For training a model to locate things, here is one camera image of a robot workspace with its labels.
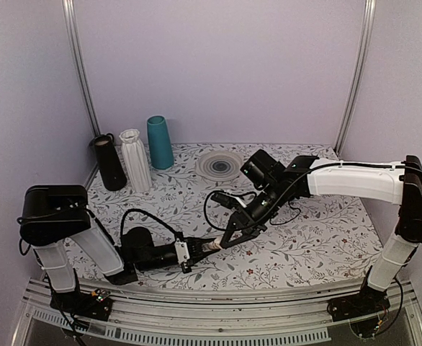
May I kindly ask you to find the floral patterned table mat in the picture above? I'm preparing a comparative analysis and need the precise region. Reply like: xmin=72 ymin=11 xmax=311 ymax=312
xmin=88 ymin=144 xmax=382 ymax=290

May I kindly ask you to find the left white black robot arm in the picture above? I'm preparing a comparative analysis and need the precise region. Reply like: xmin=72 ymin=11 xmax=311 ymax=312
xmin=17 ymin=185 xmax=220 ymax=313

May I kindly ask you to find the teal plastic cup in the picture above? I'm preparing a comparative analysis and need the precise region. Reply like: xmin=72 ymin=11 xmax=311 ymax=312
xmin=147 ymin=115 xmax=174 ymax=169

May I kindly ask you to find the translucent round plate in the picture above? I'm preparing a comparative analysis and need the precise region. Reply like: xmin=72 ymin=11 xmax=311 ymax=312
xmin=196 ymin=151 xmax=243 ymax=182

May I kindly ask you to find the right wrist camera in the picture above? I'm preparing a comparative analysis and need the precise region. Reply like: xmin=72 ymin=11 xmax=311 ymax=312
xmin=210 ymin=191 xmax=247 ymax=209

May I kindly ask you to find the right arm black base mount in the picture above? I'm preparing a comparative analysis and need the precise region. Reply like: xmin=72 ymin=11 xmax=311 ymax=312
xmin=327 ymin=281 xmax=390 ymax=321

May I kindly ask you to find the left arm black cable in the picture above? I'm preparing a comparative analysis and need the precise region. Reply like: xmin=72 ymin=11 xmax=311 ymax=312
xmin=119 ymin=208 xmax=184 ymax=249

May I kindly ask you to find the aluminium frame post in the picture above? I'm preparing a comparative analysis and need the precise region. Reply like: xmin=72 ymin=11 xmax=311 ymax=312
xmin=333 ymin=0 xmax=377 ymax=156
xmin=62 ymin=0 xmax=101 ymax=136

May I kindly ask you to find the black cylindrical cup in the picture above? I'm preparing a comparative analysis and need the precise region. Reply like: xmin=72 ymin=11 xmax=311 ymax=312
xmin=89 ymin=133 xmax=127 ymax=191

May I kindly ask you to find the aluminium front rail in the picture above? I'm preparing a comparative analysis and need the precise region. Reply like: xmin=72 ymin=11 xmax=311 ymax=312
xmin=9 ymin=277 xmax=422 ymax=346

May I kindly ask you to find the right aluminium frame post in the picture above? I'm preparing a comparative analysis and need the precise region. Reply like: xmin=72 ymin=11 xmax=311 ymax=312
xmin=333 ymin=0 xmax=377 ymax=156

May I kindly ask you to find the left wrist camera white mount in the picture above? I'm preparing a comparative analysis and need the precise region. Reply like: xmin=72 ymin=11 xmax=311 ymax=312
xmin=174 ymin=232 xmax=192 ymax=274

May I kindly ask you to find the white ribbed vase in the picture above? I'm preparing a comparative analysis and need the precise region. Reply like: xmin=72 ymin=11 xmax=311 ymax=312
xmin=119 ymin=129 xmax=152 ymax=192

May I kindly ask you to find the left aluminium frame post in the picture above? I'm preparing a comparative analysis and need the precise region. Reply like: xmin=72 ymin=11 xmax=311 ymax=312
xmin=62 ymin=0 xmax=101 ymax=136

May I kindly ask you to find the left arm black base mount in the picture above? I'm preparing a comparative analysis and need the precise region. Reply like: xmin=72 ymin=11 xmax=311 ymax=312
xmin=50 ymin=284 xmax=113 ymax=321

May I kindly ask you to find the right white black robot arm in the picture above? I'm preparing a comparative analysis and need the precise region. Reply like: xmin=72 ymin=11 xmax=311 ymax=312
xmin=218 ymin=149 xmax=422 ymax=314

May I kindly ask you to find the white earbuds charging case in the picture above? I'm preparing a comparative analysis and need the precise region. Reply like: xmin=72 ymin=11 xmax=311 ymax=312
xmin=202 ymin=237 xmax=223 ymax=252

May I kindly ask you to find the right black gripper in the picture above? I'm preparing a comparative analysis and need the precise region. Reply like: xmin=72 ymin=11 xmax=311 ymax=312
xmin=221 ymin=181 xmax=286 ymax=248

